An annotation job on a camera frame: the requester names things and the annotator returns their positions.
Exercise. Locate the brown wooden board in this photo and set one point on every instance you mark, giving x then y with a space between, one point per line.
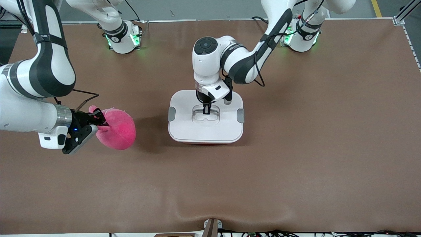
174 235

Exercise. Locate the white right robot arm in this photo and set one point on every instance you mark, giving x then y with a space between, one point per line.
26 112

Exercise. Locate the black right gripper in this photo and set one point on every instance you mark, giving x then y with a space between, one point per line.
80 119

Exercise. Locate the aluminium frame post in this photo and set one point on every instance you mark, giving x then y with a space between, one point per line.
399 21

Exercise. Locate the brown table mat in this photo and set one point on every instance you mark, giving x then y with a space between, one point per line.
296 181

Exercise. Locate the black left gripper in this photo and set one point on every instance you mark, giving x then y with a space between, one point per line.
201 97

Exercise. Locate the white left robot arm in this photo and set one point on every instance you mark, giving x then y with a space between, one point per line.
207 65

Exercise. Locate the pink plush toy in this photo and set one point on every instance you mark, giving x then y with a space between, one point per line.
120 131

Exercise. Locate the pink plastic box base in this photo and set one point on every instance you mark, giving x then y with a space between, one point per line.
205 143

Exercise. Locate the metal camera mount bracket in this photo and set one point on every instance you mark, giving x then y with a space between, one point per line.
210 228

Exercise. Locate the white box lid grey clips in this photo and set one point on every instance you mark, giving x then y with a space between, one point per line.
204 131

